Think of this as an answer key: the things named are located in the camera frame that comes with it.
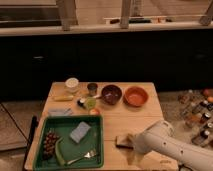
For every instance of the dark board eraser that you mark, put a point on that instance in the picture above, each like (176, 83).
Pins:
(124, 141)

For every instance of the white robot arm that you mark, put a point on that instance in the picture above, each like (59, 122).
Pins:
(159, 137)

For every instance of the dark purple bowl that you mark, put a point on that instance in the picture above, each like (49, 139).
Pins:
(111, 94)

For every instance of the red orange bowl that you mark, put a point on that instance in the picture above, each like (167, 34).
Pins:
(135, 96)

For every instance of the dark metal cup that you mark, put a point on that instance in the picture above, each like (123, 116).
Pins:
(92, 88)

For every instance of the green round fruit toy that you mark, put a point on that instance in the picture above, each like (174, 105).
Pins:
(90, 103)

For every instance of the small orange fruit toy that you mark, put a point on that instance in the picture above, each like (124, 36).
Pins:
(94, 111)

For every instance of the small black white object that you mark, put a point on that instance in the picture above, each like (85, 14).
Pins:
(81, 102)

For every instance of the white cup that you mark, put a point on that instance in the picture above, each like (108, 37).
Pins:
(72, 85)

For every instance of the blue sponge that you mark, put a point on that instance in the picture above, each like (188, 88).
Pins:
(80, 132)

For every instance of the folded grey cloth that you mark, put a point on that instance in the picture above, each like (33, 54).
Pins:
(60, 112)

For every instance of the metal fork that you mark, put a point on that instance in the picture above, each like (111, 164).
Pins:
(88, 155)

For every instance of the green plastic tray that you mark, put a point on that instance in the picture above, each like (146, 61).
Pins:
(68, 148)

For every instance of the bunch of dark grapes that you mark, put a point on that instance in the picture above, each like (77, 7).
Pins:
(49, 145)

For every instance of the green banana toy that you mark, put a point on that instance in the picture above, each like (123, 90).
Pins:
(58, 154)

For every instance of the spice bottle rack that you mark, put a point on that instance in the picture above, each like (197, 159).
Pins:
(196, 117)

